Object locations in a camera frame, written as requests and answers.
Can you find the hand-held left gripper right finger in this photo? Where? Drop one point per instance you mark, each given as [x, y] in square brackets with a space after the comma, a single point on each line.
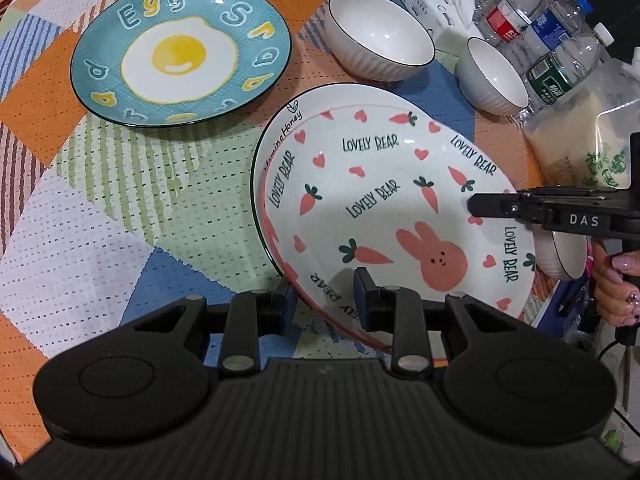
[362, 300]

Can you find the blue label water bottle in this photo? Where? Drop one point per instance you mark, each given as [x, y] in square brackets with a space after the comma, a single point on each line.
[552, 25]

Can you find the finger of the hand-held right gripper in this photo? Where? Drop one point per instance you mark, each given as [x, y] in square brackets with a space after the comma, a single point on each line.
[500, 205]

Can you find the white plate black rim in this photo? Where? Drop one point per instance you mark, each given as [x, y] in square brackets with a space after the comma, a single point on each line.
[280, 120]

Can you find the white rabbit carrot plate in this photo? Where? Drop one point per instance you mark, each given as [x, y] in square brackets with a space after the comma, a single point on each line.
[380, 195]

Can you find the person's right hand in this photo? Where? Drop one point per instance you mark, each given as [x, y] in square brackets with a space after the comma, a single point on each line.
[612, 292]

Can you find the green label water bottle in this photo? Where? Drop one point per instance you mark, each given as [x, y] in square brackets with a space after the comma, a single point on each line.
[560, 75]

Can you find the blue fried egg plate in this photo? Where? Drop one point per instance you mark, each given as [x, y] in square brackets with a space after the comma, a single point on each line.
[175, 55]

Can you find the white ribbed bowl black rim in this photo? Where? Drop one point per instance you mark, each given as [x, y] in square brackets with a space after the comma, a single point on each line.
[567, 255]
[380, 30]
[492, 75]

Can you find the white tissue pack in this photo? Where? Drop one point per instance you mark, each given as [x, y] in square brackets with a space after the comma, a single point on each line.
[435, 5]

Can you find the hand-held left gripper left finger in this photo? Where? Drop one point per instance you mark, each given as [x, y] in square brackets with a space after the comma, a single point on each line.
[284, 305]

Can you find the clear rice bag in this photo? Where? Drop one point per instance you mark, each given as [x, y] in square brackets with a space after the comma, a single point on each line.
[585, 135]

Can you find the patchwork tablecloth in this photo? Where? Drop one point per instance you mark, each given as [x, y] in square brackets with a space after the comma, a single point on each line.
[150, 195]

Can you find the red label water bottle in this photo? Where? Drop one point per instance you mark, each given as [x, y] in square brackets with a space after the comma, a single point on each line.
[510, 17]

